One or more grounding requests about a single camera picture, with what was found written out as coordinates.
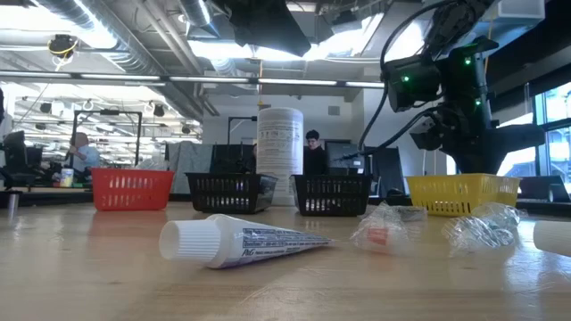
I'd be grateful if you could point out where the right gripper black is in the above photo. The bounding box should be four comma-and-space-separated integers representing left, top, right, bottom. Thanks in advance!
409, 36, 547, 177

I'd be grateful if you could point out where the white toothpaste tube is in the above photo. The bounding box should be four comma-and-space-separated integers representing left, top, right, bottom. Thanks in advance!
533, 220, 571, 258
158, 213, 335, 270

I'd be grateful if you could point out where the clear item orange label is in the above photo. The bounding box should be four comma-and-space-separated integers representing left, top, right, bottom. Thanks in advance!
350, 201, 428, 258

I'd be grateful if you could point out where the yellow plastic basket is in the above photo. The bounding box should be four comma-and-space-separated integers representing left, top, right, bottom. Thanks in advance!
405, 172, 522, 218

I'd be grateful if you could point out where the long ceiling light fixture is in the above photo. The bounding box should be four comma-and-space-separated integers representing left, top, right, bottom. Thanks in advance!
0, 70, 385, 89

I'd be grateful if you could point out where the black partition panel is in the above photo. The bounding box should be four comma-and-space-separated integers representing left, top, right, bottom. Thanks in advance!
364, 145, 405, 197
209, 144, 259, 175

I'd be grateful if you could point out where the white wipes canister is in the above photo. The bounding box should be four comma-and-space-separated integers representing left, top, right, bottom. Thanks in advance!
256, 106, 305, 207

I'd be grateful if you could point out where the black computer monitor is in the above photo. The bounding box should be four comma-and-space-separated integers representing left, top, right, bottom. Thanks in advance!
324, 141, 366, 176

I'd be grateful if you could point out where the person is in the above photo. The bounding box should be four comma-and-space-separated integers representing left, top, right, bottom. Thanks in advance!
302, 129, 329, 176
66, 131, 102, 179

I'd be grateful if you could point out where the grey cloth cover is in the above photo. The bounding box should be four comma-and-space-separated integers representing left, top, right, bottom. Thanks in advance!
165, 141, 214, 193

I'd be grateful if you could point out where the black plastic basket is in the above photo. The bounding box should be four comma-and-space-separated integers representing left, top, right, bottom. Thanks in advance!
185, 172, 278, 215
289, 173, 375, 218

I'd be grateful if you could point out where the black ceiling mounted device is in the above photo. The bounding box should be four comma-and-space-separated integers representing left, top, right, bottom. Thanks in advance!
47, 34, 79, 60

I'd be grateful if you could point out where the red plastic basket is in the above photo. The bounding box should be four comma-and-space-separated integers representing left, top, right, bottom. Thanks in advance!
90, 168, 176, 212

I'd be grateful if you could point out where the black office chair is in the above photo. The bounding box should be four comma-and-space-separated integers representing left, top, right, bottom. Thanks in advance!
2, 130, 44, 188

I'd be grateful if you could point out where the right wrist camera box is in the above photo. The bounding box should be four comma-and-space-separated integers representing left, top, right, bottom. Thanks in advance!
382, 53, 443, 113

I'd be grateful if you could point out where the thin black stand frame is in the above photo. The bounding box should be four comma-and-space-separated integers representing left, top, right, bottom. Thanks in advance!
227, 115, 259, 146

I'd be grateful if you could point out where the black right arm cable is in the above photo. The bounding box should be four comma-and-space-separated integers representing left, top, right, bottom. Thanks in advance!
356, 0, 451, 155

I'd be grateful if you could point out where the black metal rig frame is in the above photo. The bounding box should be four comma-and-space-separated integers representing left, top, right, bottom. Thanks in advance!
70, 109, 144, 169

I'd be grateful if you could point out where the short metal post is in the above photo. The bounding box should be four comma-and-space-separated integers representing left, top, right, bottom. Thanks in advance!
7, 192, 21, 219

